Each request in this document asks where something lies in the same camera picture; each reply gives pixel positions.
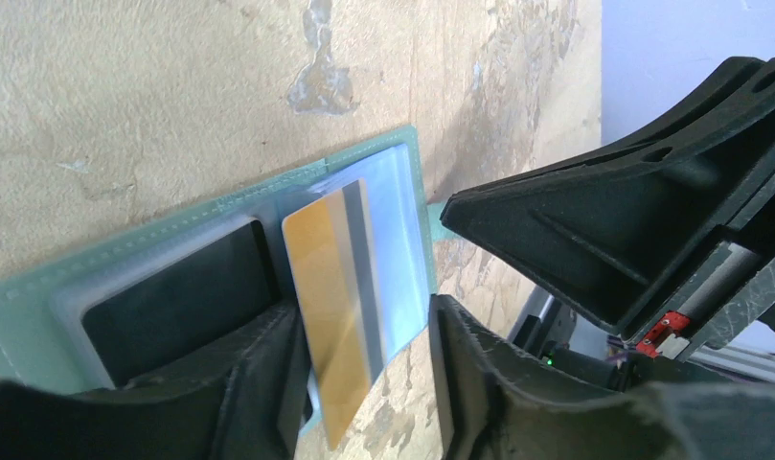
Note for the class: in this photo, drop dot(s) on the dark grey card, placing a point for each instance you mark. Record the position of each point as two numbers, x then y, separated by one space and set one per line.
185 306

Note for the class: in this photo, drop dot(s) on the gold card with black stripe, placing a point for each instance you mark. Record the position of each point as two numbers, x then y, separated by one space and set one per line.
330 253

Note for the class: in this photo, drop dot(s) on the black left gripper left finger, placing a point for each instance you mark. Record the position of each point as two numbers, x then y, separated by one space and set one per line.
242 396

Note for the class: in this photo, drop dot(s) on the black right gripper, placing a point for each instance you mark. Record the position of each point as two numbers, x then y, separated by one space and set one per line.
633 234

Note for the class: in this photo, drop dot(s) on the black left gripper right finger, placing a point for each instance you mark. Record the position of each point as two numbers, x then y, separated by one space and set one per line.
495 401

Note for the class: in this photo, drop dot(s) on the teal leather card holder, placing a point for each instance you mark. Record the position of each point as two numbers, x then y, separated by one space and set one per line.
44 345

